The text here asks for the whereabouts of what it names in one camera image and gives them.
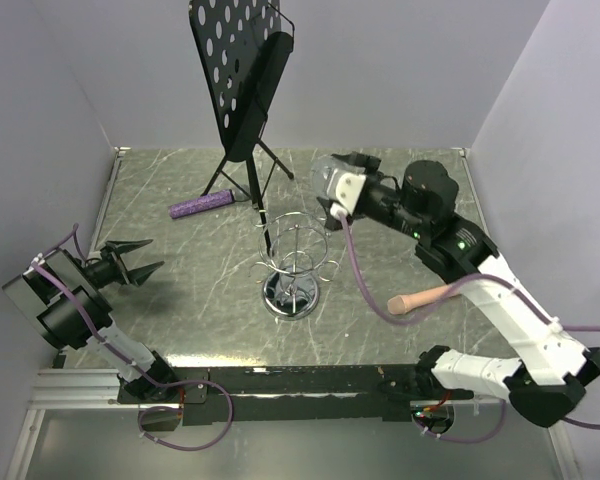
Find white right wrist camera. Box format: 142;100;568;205
328;172;367;219

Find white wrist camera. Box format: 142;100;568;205
328;172;367;219
29;245;62;271

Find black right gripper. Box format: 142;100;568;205
318;149;429;240

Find purple glitter microphone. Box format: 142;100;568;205
168;189;235;219

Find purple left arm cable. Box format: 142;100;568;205
32;223;235;454

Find chrome wine glass rack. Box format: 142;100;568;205
254;211;340;321

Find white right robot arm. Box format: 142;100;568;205
310;152;600;428

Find clear wine glass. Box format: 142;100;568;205
310;155;352;200

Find black music stand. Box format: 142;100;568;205
184;0;297;211

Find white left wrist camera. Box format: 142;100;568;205
29;245;62;271

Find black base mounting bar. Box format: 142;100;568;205
117;363;474;429

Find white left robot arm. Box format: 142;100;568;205
2;239;178;402

